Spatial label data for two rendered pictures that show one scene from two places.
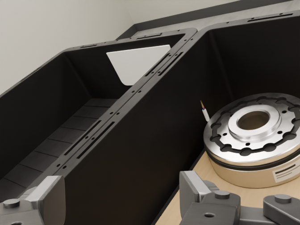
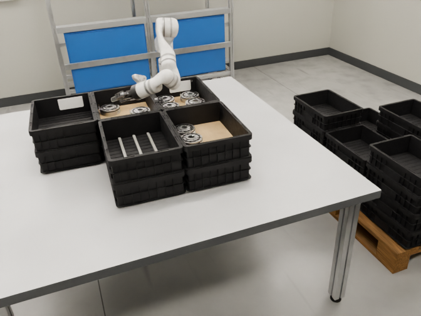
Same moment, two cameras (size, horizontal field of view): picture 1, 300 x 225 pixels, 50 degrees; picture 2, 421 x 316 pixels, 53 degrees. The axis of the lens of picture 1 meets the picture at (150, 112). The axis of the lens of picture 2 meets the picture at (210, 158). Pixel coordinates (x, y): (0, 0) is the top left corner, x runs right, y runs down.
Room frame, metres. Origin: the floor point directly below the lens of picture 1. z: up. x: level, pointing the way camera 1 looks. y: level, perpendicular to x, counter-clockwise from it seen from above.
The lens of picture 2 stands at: (-1.00, 1.66, 1.72)
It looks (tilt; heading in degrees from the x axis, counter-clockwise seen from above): 30 degrees down; 291
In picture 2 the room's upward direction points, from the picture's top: 3 degrees counter-clockwise
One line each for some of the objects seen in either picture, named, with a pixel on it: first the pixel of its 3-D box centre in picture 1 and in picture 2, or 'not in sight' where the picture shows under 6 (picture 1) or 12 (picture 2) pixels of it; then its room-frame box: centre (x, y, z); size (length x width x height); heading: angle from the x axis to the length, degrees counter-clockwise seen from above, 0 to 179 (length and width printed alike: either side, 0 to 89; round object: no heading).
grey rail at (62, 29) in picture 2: not in sight; (147, 19); (0.95, -1.89, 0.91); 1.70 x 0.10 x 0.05; 41
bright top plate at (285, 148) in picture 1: (255, 125); (109, 107); (0.24, -0.08, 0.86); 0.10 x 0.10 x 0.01
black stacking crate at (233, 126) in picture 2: not in sight; (205, 133); (-0.36, 0.09, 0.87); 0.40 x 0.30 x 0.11; 129
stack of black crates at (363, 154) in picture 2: not in sight; (359, 164); (-1.06, -0.80, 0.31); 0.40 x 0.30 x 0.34; 131
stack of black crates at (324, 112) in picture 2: not in sight; (324, 131); (-0.79, -1.10, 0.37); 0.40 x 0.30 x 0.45; 131
